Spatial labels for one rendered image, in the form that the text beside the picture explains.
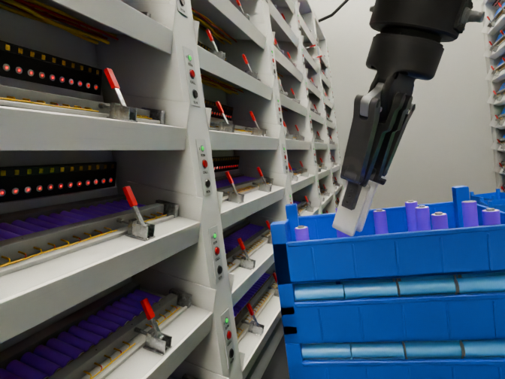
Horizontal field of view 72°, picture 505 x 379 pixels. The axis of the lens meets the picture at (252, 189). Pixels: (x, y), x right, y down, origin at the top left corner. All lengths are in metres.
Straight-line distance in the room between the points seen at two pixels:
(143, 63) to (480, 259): 0.68
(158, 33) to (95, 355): 0.56
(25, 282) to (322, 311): 0.35
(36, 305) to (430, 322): 0.45
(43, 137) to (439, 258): 0.49
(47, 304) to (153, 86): 0.48
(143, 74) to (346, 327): 0.61
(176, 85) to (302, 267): 0.46
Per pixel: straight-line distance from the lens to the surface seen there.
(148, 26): 0.71
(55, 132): 0.49
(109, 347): 0.64
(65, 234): 0.56
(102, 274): 0.52
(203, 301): 0.78
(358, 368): 0.51
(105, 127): 0.55
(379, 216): 0.54
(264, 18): 1.48
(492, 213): 0.50
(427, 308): 0.49
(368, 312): 0.48
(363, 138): 0.40
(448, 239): 0.47
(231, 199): 0.96
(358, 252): 0.45
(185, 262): 0.77
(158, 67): 0.78
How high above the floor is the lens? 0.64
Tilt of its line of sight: 4 degrees down
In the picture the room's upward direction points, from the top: 8 degrees counter-clockwise
